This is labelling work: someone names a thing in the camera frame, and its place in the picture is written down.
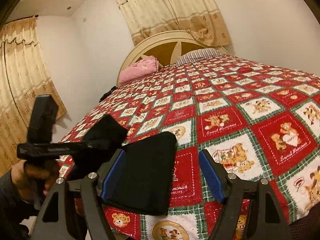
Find striped pillow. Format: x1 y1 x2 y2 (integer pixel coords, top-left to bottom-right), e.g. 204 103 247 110
175 48 223 66

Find beige curtain behind headboard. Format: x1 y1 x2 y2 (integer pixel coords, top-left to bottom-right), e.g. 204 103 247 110
116 0 232 47

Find pink folded cloth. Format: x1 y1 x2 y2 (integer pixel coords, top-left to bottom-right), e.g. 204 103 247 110
118 55 159 86

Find dark red dotted bed skirt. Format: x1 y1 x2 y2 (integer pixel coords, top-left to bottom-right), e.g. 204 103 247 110
290 207 320 240

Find small black item on bed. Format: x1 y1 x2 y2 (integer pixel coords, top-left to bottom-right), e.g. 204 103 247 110
99 86 117 103

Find beige side window curtain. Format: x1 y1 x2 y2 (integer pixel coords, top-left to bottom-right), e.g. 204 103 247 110
0 17 67 174

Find red patchwork teddy blanket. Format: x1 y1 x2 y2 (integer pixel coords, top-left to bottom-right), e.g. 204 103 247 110
62 55 319 239

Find black pants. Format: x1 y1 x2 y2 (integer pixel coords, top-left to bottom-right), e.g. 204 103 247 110
68 115 177 216

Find person left hand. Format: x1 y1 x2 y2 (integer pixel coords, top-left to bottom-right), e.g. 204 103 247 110
10 160 60 202

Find cream wooden headboard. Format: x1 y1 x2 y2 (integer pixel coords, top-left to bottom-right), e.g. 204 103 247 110
116 29 230 87

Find dark sleeved left forearm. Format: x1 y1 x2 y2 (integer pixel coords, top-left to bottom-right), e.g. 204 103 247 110
0 172 39 239

